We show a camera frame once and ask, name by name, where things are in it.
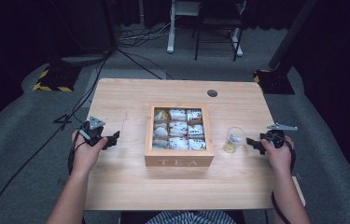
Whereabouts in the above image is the long black floor cable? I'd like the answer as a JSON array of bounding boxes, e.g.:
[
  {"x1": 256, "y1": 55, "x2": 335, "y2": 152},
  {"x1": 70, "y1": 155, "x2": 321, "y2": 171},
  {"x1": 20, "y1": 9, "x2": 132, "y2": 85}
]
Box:
[{"x1": 0, "y1": 50, "x2": 113, "y2": 224}]

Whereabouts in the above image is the wooden tea box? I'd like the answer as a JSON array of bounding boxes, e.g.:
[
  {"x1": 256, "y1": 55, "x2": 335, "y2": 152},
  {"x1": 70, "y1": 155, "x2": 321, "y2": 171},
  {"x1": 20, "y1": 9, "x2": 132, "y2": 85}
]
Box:
[{"x1": 144, "y1": 102, "x2": 216, "y2": 168}]

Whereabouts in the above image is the dark slanted stand pole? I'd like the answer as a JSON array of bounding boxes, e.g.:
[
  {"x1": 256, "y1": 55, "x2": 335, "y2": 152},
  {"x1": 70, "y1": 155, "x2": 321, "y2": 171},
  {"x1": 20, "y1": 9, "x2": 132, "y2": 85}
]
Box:
[{"x1": 268, "y1": 0, "x2": 318, "y2": 70}]

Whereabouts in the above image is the white desk leg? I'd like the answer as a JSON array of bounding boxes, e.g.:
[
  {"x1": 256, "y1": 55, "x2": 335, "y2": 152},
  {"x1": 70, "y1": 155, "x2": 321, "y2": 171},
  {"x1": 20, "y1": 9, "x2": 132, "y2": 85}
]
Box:
[
  {"x1": 166, "y1": 0, "x2": 177, "y2": 55},
  {"x1": 230, "y1": 27, "x2": 245, "y2": 58}
]

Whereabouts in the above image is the hand-held gripper black cable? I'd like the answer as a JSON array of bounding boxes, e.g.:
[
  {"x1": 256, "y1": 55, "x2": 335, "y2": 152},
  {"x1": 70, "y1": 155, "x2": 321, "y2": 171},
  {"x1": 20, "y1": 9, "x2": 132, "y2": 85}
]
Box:
[
  {"x1": 67, "y1": 124, "x2": 91, "y2": 176},
  {"x1": 270, "y1": 133, "x2": 297, "y2": 224}
]

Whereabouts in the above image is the black yellow striped stand base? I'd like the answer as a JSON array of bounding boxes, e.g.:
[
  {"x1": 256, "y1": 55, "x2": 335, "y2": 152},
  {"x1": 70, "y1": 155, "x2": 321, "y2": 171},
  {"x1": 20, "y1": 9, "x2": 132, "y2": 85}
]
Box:
[
  {"x1": 33, "y1": 63, "x2": 82, "y2": 93},
  {"x1": 253, "y1": 68, "x2": 296, "y2": 95}
]

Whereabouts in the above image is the person's striped clothing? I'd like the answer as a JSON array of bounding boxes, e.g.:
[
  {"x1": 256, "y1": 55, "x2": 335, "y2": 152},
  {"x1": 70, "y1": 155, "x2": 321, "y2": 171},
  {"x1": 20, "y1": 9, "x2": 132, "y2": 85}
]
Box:
[{"x1": 145, "y1": 210, "x2": 236, "y2": 224}]

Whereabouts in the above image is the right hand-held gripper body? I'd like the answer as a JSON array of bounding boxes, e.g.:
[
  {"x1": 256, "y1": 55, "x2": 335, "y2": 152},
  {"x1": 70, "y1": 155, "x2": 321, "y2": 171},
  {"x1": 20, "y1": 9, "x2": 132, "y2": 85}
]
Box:
[{"x1": 259, "y1": 122, "x2": 299, "y2": 149}]

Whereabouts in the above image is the yellow label tea bag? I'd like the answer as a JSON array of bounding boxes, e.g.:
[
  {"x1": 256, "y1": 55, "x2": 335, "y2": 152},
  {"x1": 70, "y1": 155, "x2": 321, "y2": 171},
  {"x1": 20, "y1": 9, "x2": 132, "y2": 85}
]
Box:
[{"x1": 224, "y1": 133, "x2": 243, "y2": 154}]

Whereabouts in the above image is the group of white tea bags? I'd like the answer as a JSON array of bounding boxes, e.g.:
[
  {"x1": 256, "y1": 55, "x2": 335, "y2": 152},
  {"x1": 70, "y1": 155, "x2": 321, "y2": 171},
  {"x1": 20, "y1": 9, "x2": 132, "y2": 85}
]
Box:
[{"x1": 152, "y1": 107, "x2": 207, "y2": 151}]

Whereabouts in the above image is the person's right hand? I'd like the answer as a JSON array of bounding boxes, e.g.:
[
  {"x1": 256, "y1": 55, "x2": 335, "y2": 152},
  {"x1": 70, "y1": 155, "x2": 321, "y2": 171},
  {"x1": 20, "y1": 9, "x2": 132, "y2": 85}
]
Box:
[{"x1": 260, "y1": 137, "x2": 295, "y2": 177}]

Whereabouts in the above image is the left hand-held gripper black cable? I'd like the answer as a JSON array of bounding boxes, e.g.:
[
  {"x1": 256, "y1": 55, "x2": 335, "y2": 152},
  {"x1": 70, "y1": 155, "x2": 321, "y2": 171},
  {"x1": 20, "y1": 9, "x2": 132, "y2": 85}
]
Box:
[{"x1": 67, "y1": 124, "x2": 91, "y2": 176}]

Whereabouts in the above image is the grey flat stand foot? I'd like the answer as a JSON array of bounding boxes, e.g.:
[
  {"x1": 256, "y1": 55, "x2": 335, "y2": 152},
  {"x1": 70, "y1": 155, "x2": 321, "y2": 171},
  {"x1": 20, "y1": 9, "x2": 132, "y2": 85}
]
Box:
[{"x1": 60, "y1": 53, "x2": 109, "y2": 67}]

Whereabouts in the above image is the person's left hand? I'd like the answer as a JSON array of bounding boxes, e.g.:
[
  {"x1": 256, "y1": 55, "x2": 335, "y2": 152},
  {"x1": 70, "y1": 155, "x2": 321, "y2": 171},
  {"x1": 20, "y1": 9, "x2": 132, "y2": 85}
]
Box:
[{"x1": 70, "y1": 129, "x2": 109, "y2": 178}]

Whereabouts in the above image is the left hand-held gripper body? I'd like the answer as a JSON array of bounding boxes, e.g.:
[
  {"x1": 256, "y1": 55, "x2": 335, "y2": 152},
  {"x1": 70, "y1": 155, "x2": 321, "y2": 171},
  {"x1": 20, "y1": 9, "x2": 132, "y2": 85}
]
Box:
[{"x1": 80, "y1": 116, "x2": 106, "y2": 147}]

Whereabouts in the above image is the black metal chair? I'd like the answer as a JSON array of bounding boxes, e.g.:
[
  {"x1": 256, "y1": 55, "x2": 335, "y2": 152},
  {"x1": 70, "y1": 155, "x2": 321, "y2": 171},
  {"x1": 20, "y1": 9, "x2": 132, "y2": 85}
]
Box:
[{"x1": 193, "y1": 0, "x2": 247, "y2": 63}]

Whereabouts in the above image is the thin black floor cable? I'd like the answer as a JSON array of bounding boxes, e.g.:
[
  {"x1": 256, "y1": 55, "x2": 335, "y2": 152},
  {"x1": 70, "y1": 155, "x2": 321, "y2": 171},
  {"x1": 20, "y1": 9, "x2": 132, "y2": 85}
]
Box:
[{"x1": 116, "y1": 47, "x2": 175, "y2": 81}]

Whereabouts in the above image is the right hand-held gripper black cable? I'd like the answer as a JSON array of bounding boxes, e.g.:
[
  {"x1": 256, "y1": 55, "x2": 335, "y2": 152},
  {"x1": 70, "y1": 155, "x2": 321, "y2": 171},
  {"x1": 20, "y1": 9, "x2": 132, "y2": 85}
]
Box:
[{"x1": 270, "y1": 133, "x2": 297, "y2": 224}]

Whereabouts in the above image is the clear plastic cup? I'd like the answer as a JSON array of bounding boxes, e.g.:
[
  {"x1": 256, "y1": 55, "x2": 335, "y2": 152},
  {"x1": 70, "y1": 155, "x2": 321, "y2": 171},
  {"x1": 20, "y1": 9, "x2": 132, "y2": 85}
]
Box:
[{"x1": 222, "y1": 126, "x2": 247, "y2": 155}]

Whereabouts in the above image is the bundle of floor cables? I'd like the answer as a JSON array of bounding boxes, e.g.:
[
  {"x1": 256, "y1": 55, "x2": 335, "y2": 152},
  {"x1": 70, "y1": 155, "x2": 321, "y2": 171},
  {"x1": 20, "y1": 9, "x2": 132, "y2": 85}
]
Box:
[{"x1": 119, "y1": 17, "x2": 181, "y2": 49}]

